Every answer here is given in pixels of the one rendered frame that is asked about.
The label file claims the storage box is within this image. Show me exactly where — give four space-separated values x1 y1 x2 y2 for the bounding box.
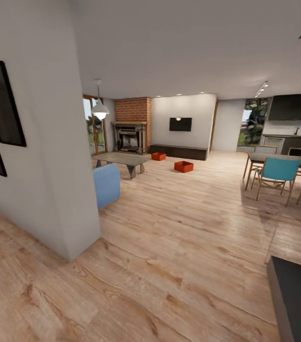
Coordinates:
174 161 194 173
151 152 166 161

